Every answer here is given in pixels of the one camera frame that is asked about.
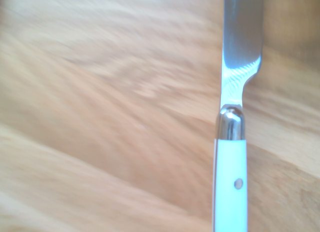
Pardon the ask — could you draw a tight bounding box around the white-handled table knife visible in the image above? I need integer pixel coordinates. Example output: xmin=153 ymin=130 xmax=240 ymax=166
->
xmin=211 ymin=0 xmax=264 ymax=232

